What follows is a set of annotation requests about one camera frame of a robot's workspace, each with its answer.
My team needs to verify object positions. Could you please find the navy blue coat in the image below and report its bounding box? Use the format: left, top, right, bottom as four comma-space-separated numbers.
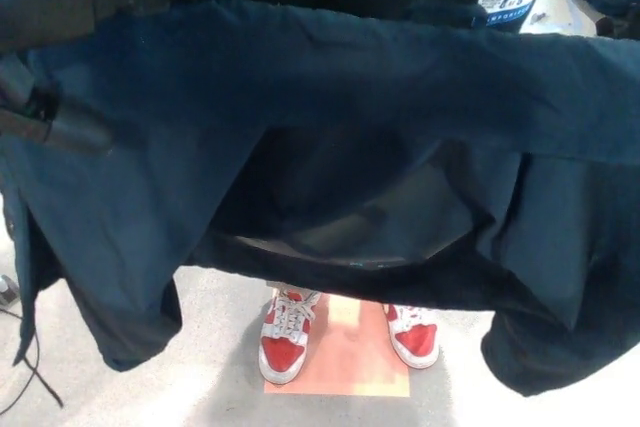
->
0, 0, 640, 398

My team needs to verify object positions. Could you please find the person's right red white sneaker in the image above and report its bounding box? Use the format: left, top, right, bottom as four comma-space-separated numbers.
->
257, 284, 324, 387

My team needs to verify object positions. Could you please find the person's red white sneaker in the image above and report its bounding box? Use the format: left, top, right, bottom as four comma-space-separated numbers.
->
380, 302, 441, 369
257, 284, 324, 387

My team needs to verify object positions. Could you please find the person's left red white sneaker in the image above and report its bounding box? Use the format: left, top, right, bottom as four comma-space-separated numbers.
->
380, 302, 441, 369

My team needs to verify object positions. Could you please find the small dark floor device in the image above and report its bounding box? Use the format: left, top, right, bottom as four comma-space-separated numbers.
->
0, 274, 20, 309

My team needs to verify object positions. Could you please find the orange floor marker sheet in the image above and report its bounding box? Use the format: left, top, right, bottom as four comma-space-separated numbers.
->
263, 291, 411, 396

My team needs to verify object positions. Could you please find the thin black floor cable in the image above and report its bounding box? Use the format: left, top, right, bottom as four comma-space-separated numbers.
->
0, 306, 64, 406

